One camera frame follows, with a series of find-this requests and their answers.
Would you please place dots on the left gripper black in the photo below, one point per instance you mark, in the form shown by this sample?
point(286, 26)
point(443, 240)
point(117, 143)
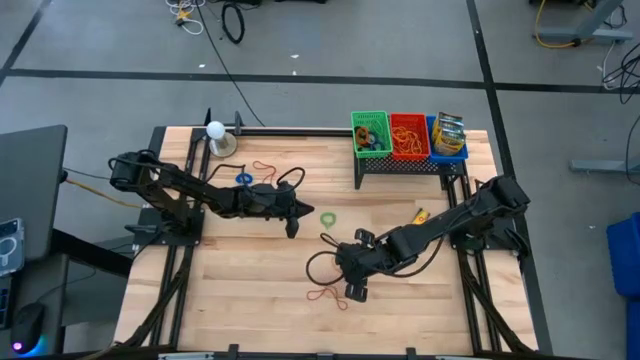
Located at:
point(265, 200)

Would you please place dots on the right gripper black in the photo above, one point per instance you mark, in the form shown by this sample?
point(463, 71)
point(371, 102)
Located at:
point(360, 260)

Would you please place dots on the orange coil wristband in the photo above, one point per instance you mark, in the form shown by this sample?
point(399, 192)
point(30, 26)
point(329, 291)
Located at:
point(362, 134)

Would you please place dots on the green plastic basket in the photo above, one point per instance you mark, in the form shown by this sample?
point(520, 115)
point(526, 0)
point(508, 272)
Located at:
point(372, 120)

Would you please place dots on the orange rubber band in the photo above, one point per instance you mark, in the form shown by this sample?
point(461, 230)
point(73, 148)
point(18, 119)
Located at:
point(397, 132)

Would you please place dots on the blue plastic basket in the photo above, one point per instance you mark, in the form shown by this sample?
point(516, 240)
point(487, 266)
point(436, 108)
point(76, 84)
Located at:
point(430, 155)

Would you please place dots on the large yellow crayon box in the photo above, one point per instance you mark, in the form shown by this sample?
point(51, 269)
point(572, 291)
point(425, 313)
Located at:
point(447, 145)

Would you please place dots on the red plastic basket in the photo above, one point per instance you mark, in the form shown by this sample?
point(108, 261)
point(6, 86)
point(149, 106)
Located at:
point(424, 120)

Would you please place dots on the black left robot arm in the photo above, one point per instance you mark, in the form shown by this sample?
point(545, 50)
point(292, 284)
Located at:
point(180, 187)

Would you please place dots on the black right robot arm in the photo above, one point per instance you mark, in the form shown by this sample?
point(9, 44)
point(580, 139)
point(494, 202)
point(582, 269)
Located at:
point(465, 215)

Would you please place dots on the grey desk foot bar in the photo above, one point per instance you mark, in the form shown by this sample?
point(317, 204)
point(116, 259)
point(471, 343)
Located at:
point(605, 166)

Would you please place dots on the grey side desk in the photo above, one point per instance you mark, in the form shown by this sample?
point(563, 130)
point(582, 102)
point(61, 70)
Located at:
point(30, 190)

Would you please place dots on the red rubber band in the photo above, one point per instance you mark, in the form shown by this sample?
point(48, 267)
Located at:
point(327, 290)
point(256, 163)

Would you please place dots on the blue coil wristband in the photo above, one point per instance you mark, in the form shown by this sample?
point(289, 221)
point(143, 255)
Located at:
point(238, 178)

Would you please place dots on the small yellow crayon box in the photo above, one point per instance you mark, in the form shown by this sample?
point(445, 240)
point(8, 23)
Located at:
point(421, 216)

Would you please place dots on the black perforated metal shelf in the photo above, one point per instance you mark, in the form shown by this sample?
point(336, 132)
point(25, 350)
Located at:
point(400, 165)

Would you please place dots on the white bulb brass lamp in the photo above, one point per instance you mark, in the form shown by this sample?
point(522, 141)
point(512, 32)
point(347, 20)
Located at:
point(216, 130)

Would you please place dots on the blue storage bin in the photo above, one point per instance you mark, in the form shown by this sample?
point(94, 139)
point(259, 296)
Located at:
point(625, 255)

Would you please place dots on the clear phone case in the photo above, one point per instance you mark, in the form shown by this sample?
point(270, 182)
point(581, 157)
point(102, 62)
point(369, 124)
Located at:
point(10, 235)

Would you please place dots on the black computer mouse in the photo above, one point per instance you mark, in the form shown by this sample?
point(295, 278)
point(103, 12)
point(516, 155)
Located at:
point(27, 325)

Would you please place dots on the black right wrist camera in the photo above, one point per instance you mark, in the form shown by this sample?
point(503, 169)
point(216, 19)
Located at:
point(356, 292)

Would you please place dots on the grey desk frame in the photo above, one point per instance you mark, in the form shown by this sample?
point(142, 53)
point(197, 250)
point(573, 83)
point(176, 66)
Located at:
point(590, 34)

